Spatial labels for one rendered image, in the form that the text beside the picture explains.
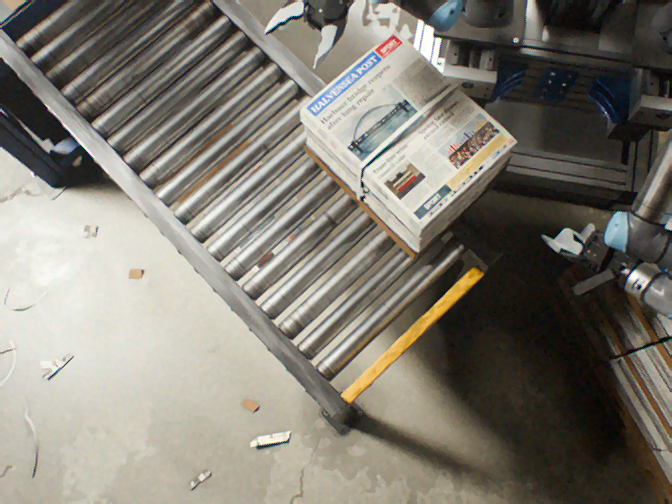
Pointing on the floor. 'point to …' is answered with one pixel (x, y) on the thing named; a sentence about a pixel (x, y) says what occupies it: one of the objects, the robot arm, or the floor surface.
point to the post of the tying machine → (30, 153)
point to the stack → (652, 376)
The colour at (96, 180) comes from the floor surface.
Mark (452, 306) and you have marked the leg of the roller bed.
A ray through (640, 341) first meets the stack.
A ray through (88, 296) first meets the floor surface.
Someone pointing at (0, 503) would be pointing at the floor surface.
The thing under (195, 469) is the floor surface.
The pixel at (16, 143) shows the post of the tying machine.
